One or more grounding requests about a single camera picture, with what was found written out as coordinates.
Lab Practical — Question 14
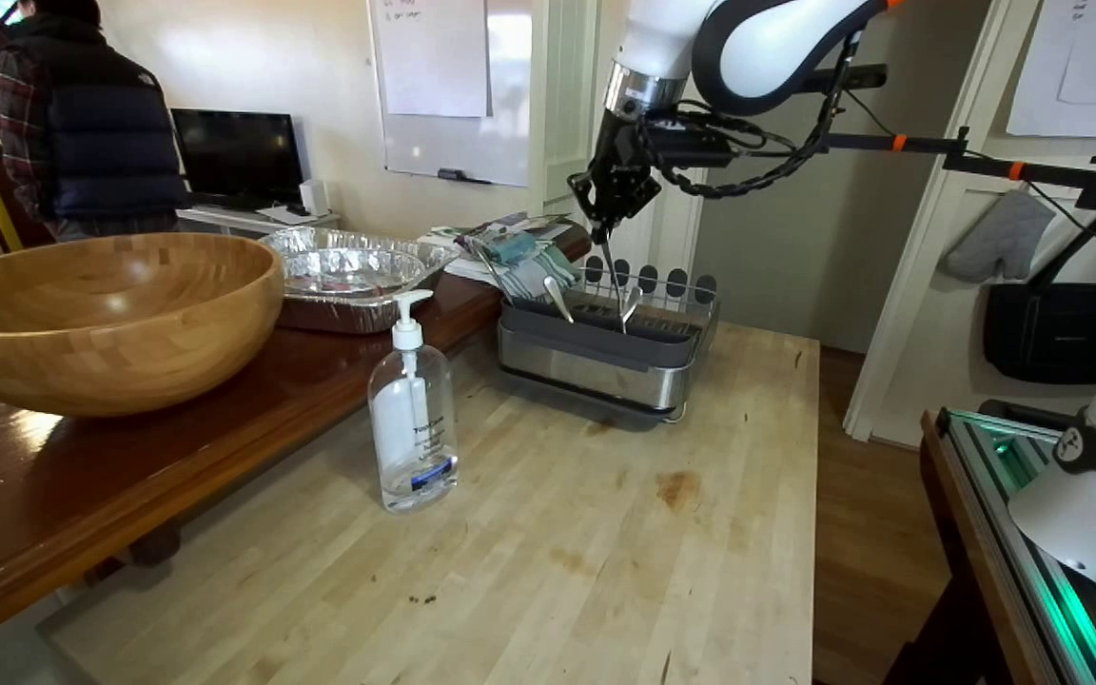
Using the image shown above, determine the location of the white paper sheet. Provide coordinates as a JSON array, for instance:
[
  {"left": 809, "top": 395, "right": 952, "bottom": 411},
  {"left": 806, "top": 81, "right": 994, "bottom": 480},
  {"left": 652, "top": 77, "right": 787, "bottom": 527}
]
[{"left": 1006, "top": 0, "right": 1096, "bottom": 146}]

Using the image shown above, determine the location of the black bag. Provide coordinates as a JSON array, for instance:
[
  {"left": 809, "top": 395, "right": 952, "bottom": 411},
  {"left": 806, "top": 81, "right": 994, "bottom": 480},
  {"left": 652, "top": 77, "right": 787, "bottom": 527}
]
[{"left": 978, "top": 224, "right": 1096, "bottom": 389}]

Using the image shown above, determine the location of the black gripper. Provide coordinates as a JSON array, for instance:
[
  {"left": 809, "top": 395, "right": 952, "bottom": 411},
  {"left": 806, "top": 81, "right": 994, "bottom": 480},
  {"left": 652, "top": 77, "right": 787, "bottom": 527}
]
[{"left": 568, "top": 110, "right": 669, "bottom": 255}]

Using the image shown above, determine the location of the black cable chain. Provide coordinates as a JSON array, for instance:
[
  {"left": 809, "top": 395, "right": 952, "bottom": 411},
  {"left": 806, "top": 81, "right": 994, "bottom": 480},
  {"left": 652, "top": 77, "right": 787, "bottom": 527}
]
[{"left": 657, "top": 33, "right": 865, "bottom": 200}]

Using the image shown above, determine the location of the black computer monitor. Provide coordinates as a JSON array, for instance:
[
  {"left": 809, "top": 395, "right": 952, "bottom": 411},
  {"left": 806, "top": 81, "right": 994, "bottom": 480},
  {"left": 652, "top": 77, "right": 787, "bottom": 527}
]
[{"left": 168, "top": 106, "right": 310, "bottom": 215}]

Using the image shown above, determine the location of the aluminium foil pan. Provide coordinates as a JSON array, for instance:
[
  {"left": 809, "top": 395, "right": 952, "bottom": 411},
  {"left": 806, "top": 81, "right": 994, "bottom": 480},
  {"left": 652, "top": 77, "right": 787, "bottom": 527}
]
[{"left": 258, "top": 222, "right": 460, "bottom": 337}]

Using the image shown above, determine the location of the large wooden bowl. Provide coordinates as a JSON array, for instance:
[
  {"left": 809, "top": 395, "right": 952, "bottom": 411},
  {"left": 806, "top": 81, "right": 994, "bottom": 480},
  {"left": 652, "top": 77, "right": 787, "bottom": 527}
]
[{"left": 0, "top": 229, "right": 289, "bottom": 421}]

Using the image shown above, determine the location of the clear plastic utensil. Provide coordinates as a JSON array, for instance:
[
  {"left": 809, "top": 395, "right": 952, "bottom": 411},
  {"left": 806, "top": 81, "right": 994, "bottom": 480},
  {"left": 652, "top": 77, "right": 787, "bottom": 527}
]
[{"left": 539, "top": 274, "right": 578, "bottom": 328}]

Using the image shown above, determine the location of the clear hand sanitizer bottle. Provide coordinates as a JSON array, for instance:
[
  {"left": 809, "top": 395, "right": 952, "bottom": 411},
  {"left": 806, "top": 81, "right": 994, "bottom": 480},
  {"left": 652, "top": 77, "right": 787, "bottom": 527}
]
[{"left": 362, "top": 286, "right": 460, "bottom": 518}]

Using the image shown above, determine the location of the silver utensil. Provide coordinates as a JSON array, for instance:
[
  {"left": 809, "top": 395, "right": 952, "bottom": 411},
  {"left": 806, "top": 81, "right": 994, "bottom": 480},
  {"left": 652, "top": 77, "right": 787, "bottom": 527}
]
[{"left": 614, "top": 283, "right": 647, "bottom": 337}]

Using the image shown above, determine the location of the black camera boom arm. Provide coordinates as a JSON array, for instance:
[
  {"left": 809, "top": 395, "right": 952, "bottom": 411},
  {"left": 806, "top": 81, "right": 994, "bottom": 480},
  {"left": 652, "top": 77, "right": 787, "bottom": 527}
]
[{"left": 809, "top": 121, "right": 1096, "bottom": 222}]

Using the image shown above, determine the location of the steel wire dish rack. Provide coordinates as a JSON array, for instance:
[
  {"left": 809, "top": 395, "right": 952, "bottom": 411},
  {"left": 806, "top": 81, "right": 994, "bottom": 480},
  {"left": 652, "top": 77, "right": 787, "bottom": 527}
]
[{"left": 491, "top": 250, "right": 723, "bottom": 421}]

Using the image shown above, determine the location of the pile of papers and cloth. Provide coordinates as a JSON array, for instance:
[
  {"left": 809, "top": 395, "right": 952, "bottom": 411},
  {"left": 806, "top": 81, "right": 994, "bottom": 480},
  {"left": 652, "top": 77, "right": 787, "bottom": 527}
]
[{"left": 450, "top": 208, "right": 592, "bottom": 308}]

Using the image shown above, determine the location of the green lit metal frame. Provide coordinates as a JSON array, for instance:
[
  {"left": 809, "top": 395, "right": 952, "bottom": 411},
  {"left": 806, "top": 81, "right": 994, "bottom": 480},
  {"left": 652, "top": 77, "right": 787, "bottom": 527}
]
[{"left": 915, "top": 398, "right": 1096, "bottom": 685}]

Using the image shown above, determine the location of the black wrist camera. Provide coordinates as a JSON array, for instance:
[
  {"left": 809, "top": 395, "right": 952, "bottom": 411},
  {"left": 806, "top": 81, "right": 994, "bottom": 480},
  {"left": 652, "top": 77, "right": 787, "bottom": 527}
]
[{"left": 641, "top": 116, "right": 737, "bottom": 171}]

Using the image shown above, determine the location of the dark gray utensil holder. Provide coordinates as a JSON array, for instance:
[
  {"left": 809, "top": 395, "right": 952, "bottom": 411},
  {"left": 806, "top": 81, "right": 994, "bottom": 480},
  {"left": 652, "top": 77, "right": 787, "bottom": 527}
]
[{"left": 503, "top": 295, "right": 707, "bottom": 355}]

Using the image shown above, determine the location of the person in dark vest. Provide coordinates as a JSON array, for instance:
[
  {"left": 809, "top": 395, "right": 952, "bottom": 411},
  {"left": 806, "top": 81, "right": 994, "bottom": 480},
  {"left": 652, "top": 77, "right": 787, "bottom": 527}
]
[{"left": 0, "top": 0, "right": 195, "bottom": 243}]

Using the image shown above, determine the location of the white whiteboard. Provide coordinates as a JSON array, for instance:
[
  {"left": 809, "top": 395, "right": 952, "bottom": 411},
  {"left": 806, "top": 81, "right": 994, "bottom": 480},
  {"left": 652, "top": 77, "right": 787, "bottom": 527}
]
[{"left": 364, "top": 0, "right": 539, "bottom": 192}]

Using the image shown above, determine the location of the dark brown wooden table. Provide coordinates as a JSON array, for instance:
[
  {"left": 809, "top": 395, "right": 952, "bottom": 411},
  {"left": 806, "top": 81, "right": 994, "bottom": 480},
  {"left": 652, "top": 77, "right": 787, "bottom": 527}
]
[{"left": 0, "top": 224, "right": 592, "bottom": 663}]

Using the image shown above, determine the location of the gray oven mitt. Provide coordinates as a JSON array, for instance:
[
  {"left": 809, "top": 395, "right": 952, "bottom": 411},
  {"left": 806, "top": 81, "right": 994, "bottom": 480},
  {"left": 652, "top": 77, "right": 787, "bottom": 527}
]
[{"left": 937, "top": 186, "right": 1060, "bottom": 286}]

